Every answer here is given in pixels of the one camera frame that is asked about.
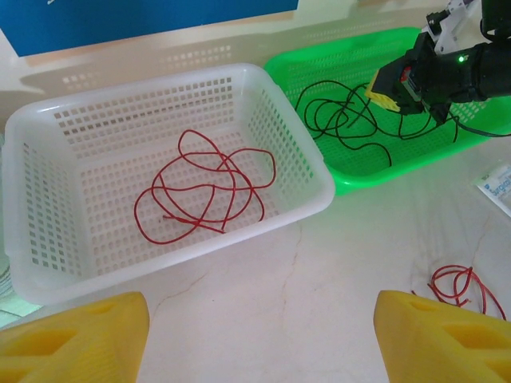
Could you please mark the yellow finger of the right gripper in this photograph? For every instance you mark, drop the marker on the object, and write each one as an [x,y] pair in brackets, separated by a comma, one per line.
[376,77]
[383,99]

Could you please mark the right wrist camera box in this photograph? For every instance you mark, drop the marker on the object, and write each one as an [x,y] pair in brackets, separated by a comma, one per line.
[451,28]

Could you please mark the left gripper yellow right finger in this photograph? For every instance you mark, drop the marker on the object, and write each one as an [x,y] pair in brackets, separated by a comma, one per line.
[431,347]

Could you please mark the mint green pouch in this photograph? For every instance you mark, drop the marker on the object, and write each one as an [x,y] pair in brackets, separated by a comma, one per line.
[10,309]

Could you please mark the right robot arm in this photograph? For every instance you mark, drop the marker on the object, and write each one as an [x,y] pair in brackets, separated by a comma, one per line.
[497,68]

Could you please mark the white plastic basket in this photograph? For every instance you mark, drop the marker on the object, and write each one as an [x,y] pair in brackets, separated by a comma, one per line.
[120,99]

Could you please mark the blue wall poster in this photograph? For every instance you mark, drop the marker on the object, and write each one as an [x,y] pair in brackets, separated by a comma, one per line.
[120,20]

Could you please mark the white surgical packet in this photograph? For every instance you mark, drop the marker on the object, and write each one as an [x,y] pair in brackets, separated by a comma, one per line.
[499,187]

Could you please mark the green plastic basket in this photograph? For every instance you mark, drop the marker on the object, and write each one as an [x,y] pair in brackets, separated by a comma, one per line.
[359,171]

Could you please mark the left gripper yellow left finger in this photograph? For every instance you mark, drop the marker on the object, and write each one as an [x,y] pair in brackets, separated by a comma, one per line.
[88,347]

